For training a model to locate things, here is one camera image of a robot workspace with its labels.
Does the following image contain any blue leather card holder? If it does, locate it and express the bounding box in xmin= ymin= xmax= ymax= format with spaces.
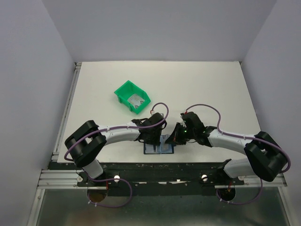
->
xmin=143 ymin=136 xmax=174 ymax=154

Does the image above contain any green plastic bin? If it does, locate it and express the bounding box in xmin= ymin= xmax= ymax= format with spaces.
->
xmin=114 ymin=80 xmax=151 ymax=114

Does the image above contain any aluminium front frame rail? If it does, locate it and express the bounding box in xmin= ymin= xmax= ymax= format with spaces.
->
xmin=25 ymin=168 xmax=90 ymax=226

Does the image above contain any aluminium table edge rail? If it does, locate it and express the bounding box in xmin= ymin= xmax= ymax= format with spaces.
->
xmin=50 ymin=62 xmax=82 ymax=162

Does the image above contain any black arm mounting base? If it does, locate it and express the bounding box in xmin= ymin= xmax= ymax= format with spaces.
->
xmin=77 ymin=162 xmax=244 ymax=196

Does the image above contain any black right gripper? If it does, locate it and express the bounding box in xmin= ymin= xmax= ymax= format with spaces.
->
xmin=165 ymin=122 xmax=196 ymax=145

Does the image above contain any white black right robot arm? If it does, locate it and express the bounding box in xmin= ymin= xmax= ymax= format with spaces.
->
xmin=165 ymin=112 xmax=290 ymax=185

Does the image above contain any grey striped credit card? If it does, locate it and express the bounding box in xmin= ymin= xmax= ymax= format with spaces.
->
xmin=145 ymin=145 xmax=157 ymax=154

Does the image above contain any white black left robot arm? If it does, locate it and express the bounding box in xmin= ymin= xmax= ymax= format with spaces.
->
xmin=64 ymin=113 xmax=167 ymax=186

